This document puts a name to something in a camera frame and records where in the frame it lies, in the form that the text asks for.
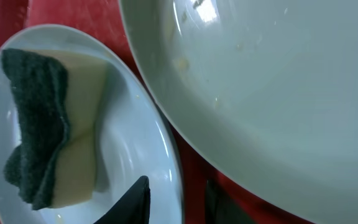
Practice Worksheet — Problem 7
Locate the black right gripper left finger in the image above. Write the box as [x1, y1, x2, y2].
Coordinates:
[94, 175, 150, 224]

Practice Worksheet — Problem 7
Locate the light blue plate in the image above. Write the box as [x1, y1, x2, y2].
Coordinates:
[119, 0, 358, 223]
[0, 24, 185, 223]

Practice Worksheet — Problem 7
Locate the yellow green sponge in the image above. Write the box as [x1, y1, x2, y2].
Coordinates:
[1, 49, 109, 210]

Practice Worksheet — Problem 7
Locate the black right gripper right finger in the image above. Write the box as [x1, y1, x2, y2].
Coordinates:
[204, 179, 255, 224]

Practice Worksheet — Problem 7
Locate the red plastic tray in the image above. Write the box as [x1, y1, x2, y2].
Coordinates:
[0, 0, 305, 224]

